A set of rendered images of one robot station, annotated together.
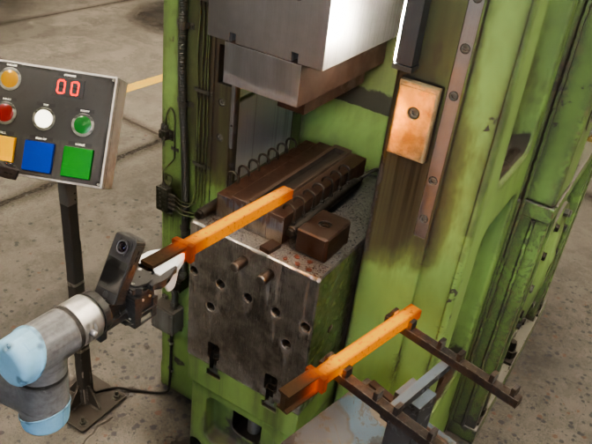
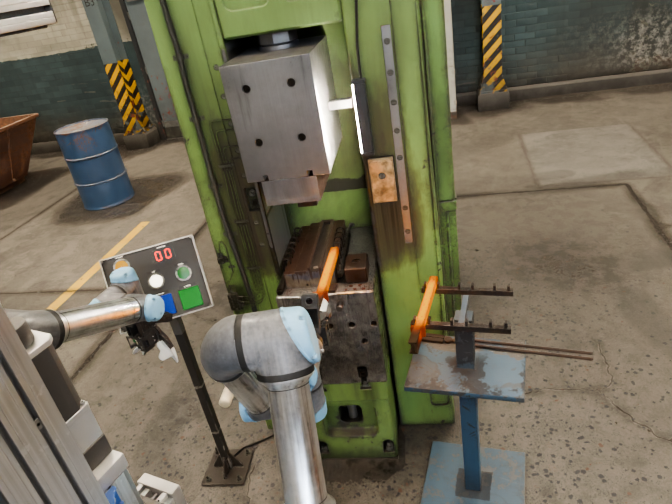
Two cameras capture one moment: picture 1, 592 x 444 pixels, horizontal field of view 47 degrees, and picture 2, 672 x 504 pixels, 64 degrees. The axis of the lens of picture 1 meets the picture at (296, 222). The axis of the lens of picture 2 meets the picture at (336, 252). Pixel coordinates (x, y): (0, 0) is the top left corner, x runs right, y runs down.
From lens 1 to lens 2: 66 cm
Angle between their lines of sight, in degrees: 16
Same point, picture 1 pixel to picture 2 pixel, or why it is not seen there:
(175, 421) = not seen: hidden behind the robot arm
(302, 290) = (364, 302)
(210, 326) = not seen: hidden behind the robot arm
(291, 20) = (301, 153)
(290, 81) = (311, 187)
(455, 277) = (437, 254)
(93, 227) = (146, 366)
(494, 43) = (411, 121)
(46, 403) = (319, 397)
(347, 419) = (426, 357)
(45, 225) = (110, 382)
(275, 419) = (372, 393)
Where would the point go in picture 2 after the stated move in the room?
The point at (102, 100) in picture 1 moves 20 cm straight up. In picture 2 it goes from (189, 252) to (172, 203)
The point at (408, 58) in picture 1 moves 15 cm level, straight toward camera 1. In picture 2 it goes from (369, 147) to (383, 159)
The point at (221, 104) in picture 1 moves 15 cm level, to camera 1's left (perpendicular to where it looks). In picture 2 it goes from (256, 223) to (219, 235)
